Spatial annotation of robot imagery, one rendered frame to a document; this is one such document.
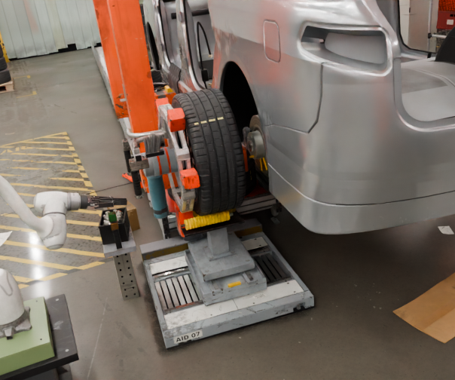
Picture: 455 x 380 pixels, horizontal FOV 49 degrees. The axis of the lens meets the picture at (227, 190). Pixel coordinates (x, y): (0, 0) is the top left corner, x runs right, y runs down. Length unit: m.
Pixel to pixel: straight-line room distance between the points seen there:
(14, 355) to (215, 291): 1.03
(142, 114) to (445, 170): 1.75
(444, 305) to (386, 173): 1.26
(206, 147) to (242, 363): 1.06
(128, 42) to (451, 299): 2.23
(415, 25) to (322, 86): 5.44
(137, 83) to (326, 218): 1.47
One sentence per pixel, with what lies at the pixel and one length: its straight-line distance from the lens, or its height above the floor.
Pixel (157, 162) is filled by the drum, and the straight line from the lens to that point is 2.58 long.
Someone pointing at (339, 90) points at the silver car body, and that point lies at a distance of 1.70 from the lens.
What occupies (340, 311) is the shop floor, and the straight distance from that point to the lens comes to 2.82.
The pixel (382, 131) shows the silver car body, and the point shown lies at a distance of 1.74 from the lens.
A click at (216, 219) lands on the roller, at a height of 0.52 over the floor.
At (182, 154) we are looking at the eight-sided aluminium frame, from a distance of 2.37.
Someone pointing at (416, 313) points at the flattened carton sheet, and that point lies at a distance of 2.83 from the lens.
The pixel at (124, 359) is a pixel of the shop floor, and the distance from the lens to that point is 2.71.
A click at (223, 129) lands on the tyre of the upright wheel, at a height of 1.04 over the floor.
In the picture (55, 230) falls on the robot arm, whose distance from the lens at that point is 2.46.
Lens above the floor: 1.75
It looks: 24 degrees down
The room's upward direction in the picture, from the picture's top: 7 degrees counter-clockwise
